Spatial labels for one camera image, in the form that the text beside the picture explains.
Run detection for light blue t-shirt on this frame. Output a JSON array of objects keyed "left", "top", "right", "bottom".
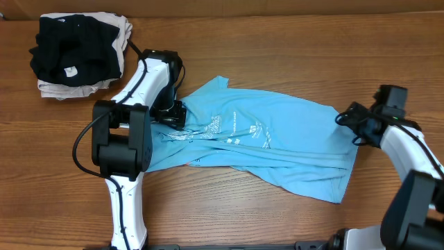
[{"left": 149, "top": 76, "right": 357, "bottom": 203}]

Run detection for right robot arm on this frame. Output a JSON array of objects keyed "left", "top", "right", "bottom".
[{"left": 324, "top": 101, "right": 443, "bottom": 250}]

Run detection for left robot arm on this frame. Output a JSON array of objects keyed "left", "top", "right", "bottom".
[{"left": 92, "top": 49, "right": 187, "bottom": 249}]

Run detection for black folded garment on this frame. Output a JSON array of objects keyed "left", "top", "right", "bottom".
[{"left": 29, "top": 15, "right": 121, "bottom": 87}]

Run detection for beige folded garment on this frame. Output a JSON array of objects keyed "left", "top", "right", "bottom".
[{"left": 37, "top": 12, "right": 133, "bottom": 100}]

